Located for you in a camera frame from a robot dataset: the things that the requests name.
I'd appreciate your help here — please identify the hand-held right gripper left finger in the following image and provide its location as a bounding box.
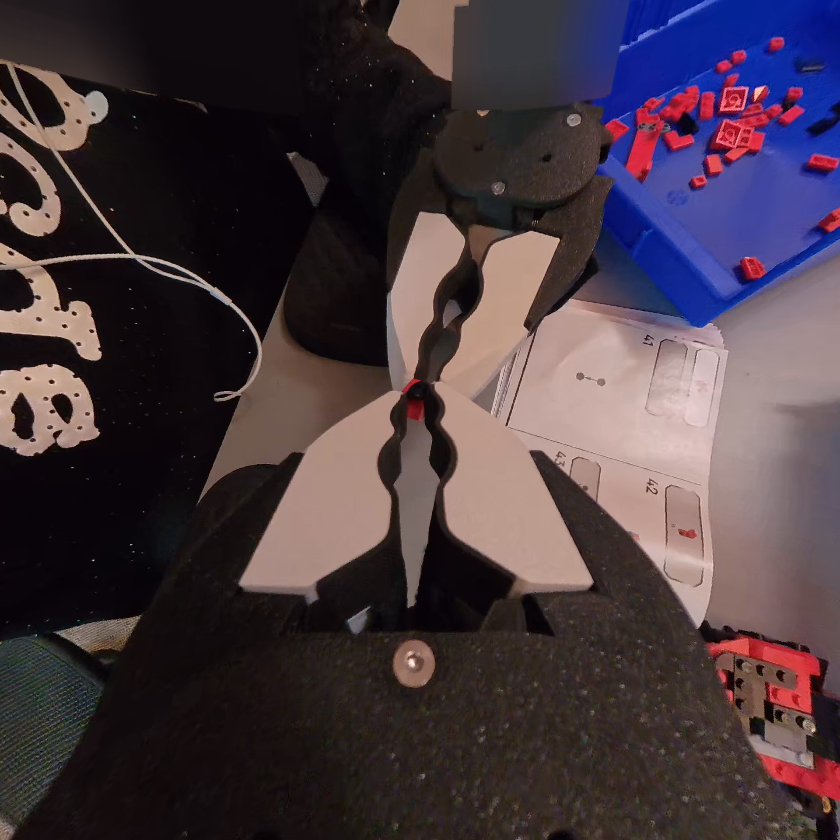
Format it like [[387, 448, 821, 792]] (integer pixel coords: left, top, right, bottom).
[[238, 392, 409, 601]]

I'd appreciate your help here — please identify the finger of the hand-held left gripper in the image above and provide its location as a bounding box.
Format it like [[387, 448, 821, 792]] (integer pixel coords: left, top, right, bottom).
[[386, 211, 475, 395], [423, 226, 563, 400]]

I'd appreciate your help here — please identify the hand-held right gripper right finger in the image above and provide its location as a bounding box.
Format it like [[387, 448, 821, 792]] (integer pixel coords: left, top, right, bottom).
[[423, 392, 595, 596]]

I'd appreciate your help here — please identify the small blue plastic bin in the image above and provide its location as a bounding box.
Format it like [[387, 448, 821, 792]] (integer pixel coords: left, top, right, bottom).
[[594, 0, 840, 328]]

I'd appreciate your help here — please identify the pile of red lego pieces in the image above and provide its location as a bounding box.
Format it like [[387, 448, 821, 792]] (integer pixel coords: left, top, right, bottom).
[[604, 36, 840, 283]]

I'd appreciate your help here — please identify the partly built lego car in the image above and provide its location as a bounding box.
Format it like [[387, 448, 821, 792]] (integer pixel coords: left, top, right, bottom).
[[702, 620, 840, 815]]

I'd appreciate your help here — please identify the instruction booklet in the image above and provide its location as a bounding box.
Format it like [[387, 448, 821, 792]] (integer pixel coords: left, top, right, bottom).
[[489, 298, 729, 624]]

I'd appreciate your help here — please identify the person's black sweater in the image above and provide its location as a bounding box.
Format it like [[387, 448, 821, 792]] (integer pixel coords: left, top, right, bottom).
[[0, 0, 329, 637]]

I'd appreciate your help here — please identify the dark mesh office chair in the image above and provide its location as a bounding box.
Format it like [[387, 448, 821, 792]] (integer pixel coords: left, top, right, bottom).
[[0, 633, 109, 821]]

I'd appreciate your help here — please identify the white drawstring cord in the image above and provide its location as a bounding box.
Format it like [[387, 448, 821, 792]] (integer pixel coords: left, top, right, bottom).
[[0, 62, 263, 403]]

